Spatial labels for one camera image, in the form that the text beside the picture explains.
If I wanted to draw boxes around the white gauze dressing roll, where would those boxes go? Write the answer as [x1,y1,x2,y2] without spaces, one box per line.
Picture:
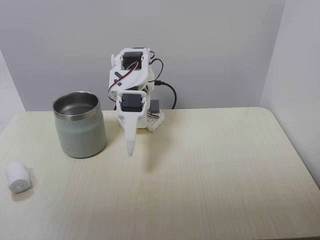
[4,161,34,194]

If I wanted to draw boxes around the steel cup pale green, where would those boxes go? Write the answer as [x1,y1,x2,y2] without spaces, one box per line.
[52,91,108,159]

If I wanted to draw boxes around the grey plug block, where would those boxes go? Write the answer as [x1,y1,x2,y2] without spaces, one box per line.
[150,99,161,114]

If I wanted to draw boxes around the black usb cable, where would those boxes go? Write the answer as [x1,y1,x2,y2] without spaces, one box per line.
[154,80,178,110]

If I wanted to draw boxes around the red black servo wire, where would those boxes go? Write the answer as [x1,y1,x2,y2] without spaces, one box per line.
[148,51,165,81]

